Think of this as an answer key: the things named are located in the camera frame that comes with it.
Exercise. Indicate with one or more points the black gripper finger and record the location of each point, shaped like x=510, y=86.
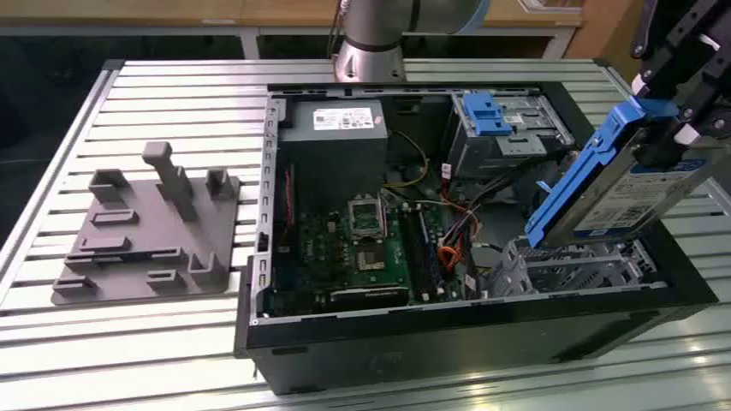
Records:
x=716, y=107
x=661, y=145

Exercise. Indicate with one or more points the hard disk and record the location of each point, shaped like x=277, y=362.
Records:
x=616, y=201

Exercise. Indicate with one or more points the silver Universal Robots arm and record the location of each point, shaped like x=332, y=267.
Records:
x=370, y=43

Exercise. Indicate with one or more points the metal disk bay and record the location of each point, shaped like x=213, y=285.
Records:
x=571, y=274

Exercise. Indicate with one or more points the black RAM slot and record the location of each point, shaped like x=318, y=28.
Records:
x=413, y=257

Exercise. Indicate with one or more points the black table corner cap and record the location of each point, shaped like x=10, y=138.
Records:
x=601, y=63
x=112, y=64

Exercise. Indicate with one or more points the metal drive cage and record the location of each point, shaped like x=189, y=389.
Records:
x=490, y=150

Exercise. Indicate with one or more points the blue plastic drive latch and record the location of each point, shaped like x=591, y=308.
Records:
x=485, y=115

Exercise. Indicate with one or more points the RAM stick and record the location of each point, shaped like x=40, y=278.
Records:
x=430, y=257

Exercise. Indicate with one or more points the grey power supply unit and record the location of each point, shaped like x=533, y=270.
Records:
x=336, y=150

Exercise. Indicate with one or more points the black open PC case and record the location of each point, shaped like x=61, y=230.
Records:
x=433, y=342

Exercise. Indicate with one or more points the black graphics card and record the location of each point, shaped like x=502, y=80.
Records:
x=368, y=296

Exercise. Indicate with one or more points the green motherboard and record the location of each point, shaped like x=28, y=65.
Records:
x=320, y=257

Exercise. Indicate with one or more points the grey plastic parts rack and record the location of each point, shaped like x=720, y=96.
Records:
x=148, y=240

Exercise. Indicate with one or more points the wooden bench with white frame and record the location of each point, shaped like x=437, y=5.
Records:
x=170, y=10

